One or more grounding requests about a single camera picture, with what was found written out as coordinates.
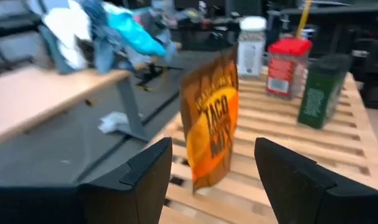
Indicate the white crumpled cloth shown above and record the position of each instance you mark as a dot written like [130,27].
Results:
[112,122]

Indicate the green black pepper tin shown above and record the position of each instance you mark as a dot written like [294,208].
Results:
[321,93]

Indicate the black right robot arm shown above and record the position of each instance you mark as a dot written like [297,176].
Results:
[375,77]

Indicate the orange brown taco mix packet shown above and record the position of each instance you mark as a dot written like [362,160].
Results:
[207,124]

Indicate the smoked paprika tin red lid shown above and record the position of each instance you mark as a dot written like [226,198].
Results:
[285,71]

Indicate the wooden desk grey legs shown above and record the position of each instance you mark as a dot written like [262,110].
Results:
[36,96]

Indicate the bagel seasoning jar white lid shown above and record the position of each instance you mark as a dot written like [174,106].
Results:
[251,46]

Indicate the wooden slatted shelf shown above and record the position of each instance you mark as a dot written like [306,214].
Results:
[300,149]

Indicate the pile of clothes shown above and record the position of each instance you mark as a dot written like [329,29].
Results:
[114,31]

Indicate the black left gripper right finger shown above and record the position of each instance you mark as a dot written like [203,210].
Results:
[294,186]

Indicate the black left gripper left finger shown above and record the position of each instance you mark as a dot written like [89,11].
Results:
[139,186]

